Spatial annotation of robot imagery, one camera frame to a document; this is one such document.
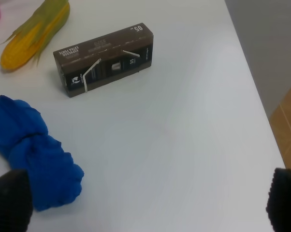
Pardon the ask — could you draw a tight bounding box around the toy corn cob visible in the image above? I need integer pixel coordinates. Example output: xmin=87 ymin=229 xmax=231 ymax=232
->
xmin=0 ymin=0 xmax=70 ymax=73

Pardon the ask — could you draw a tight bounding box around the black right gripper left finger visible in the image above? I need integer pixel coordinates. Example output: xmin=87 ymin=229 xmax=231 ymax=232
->
xmin=0 ymin=169 xmax=33 ymax=232

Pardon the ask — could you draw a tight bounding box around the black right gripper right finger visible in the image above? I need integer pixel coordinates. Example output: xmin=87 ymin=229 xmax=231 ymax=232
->
xmin=266 ymin=168 xmax=291 ymax=232

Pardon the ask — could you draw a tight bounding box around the brown espresso capsule box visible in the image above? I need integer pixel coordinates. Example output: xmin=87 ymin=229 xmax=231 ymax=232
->
xmin=53 ymin=23 xmax=154 ymax=98

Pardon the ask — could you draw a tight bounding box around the brown cardboard box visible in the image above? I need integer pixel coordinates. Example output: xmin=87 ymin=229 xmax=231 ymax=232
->
xmin=269 ymin=88 xmax=291 ymax=169

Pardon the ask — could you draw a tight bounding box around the blue rolled cloth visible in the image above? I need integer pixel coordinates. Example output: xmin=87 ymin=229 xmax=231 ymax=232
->
xmin=0 ymin=95 xmax=84 ymax=211

